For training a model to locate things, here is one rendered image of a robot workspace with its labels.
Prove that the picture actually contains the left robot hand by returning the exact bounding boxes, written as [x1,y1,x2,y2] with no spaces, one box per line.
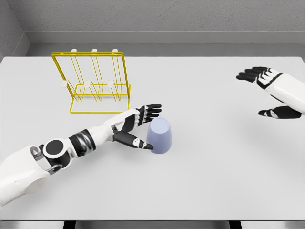
[111,104,162,151]

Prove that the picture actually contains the yellow wire cup holder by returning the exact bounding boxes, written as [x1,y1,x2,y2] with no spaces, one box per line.
[51,48,132,115]

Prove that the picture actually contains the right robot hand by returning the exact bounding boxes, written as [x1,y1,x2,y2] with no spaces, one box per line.
[236,66,305,120]

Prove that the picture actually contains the lavender blue cup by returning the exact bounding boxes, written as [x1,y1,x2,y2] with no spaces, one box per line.
[146,116,173,155]

